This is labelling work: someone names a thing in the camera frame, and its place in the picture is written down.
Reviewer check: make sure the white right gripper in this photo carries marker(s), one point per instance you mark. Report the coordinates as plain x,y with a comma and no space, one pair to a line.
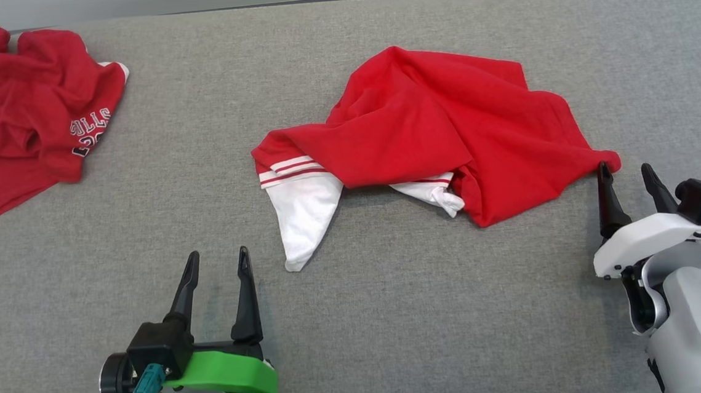
649,237

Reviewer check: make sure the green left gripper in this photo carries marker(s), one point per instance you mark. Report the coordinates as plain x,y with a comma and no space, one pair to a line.
227,371

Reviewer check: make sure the red shirt with white sleeves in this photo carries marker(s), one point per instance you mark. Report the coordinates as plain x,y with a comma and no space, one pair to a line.
431,117

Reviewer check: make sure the red Bulls print sports garment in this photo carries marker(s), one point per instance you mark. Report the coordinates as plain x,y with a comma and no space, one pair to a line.
6,122

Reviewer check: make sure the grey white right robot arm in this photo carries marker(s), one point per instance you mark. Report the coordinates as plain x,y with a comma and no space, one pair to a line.
698,320

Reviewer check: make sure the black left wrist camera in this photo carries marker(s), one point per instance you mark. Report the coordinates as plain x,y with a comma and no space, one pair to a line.
157,348

